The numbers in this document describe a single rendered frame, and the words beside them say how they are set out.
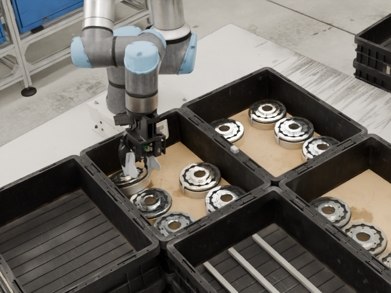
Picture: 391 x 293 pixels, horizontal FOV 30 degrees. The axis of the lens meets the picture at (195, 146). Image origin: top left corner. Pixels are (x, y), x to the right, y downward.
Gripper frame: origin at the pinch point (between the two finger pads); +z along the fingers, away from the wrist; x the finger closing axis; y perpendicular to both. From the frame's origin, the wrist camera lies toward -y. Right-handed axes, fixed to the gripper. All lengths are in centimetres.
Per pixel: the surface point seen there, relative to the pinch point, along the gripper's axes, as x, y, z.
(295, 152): 37.6, 16.0, -2.6
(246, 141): 31.0, 4.2, -1.8
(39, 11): 56, -190, 34
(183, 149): 16.4, -4.0, 0.4
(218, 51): 66, -56, 5
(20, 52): 43, -186, 52
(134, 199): -5.2, 7.4, 1.1
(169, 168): 9.3, 0.0, 1.6
